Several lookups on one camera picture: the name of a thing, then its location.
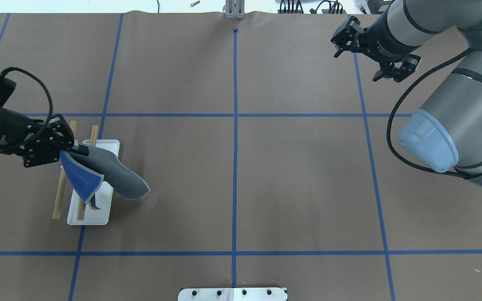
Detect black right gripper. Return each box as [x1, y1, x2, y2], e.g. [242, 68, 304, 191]
[330, 16, 421, 82]

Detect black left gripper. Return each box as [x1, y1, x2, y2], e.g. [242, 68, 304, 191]
[0, 108, 90, 168]

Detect blue microfiber towel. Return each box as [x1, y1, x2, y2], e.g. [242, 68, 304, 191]
[59, 145, 151, 210]

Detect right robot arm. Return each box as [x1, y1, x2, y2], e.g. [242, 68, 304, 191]
[331, 0, 482, 187]

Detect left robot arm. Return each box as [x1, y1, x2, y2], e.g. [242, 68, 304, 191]
[0, 108, 90, 168]

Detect white towel rack base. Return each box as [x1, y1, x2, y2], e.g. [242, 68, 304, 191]
[67, 139, 121, 226]

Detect wooden rack bar far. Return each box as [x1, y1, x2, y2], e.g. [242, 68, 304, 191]
[52, 121, 77, 219]

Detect black equipment box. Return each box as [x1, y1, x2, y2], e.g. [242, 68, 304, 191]
[367, 0, 394, 15]

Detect black USB hub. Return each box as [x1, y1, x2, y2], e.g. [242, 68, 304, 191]
[277, 0, 304, 14]

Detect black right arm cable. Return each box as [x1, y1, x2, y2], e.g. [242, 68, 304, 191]
[386, 48, 474, 178]

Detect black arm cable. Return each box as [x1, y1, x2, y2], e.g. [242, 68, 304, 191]
[386, 48, 474, 178]
[0, 67, 54, 138]

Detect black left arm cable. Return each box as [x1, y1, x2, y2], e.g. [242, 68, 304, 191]
[0, 67, 54, 138]

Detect aluminium camera post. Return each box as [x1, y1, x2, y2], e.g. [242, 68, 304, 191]
[223, 0, 246, 20]

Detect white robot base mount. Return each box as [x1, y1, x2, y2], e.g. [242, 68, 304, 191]
[177, 287, 289, 301]

